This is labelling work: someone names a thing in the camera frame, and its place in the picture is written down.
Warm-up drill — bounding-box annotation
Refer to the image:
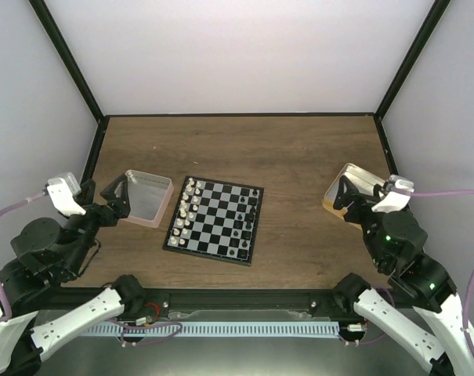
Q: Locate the black white chessboard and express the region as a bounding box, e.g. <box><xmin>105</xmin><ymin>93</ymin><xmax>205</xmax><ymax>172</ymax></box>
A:
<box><xmin>163</xmin><ymin>175</ymin><xmax>264</xmax><ymax>266</ymax></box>

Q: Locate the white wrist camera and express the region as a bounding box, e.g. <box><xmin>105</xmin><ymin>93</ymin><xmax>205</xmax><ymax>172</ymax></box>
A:
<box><xmin>46</xmin><ymin>172</ymin><xmax>86</xmax><ymax>217</ymax></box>
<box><xmin>371</xmin><ymin>175</ymin><xmax>414</xmax><ymax>213</ymax></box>

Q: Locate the gold square tin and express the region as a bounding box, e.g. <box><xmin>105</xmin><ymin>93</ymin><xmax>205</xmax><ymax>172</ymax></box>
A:
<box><xmin>322</xmin><ymin>163</ymin><xmax>386</xmax><ymax>230</ymax></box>

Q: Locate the black frame post left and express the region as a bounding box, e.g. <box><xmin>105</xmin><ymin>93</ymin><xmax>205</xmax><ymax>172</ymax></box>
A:
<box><xmin>28</xmin><ymin>0</ymin><xmax>104</xmax><ymax>124</ymax></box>

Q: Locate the black frame post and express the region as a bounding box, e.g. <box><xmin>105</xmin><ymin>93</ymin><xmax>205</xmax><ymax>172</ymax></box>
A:
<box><xmin>375</xmin><ymin>0</ymin><xmax>450</xmax><ymax>119</ymax></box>
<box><xmin>28</xmin><ymin>0</ymin><xmax>104</xmax><ymax>124</ymax></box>

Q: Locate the black bishop chess piece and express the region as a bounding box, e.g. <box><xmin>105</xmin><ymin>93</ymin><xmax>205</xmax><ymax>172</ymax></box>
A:
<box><xmin>248</xmin><ymin>207</ymin><xmax>256</xmax><ymax>219</ymax></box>

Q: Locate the pink square tin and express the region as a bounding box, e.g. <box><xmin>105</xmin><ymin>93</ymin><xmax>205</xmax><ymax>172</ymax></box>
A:
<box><xmin>123</xmin><ymin>169</ymin><xmax>174</xmax><ymax>229</ymax></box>

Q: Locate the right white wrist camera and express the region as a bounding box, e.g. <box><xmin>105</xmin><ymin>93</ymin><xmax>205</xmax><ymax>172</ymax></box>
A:
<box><xmin>371</xmin><ymin>175</ymin><xmax>414</xmax><ymax>213</ymax></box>

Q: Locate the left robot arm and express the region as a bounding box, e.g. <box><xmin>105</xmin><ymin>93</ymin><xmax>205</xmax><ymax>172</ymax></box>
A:
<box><xmin>0</xmin><ymin>172</ymin><xmax>146</xmax><ymax>375</ymax></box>

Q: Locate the black frame post right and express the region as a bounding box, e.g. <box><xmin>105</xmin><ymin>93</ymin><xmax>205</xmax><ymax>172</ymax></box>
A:
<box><xmin>375</xmin><ymin>0</ymin><xmax>450</xmax><ymax>119</ymax></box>

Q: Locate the light blue slotted cable duct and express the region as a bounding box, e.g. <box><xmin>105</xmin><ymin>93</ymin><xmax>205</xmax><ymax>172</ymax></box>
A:
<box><xmin>81</xmin><ymin>321</ymin><xmax>339</xmax><ymax>339</ymax></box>

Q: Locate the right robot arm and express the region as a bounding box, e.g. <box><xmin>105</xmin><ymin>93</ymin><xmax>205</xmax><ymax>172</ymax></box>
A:
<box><xmin>333</xmin><ymin>173</ymin><xmax>474</xmax><ymax>375</ymax></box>

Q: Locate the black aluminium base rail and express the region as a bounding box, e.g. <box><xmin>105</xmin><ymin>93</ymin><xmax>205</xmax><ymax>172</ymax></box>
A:
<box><xmin>36</xmin><ymin>287</ymin><xmax>449</xmax><ymax>318</ymax></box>

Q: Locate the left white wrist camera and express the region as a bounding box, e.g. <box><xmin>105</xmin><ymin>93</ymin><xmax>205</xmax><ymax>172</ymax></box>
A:
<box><xmin>46</xmin><ymin>172</ymin><xmax>86</xmax><ymax>217</ymax></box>

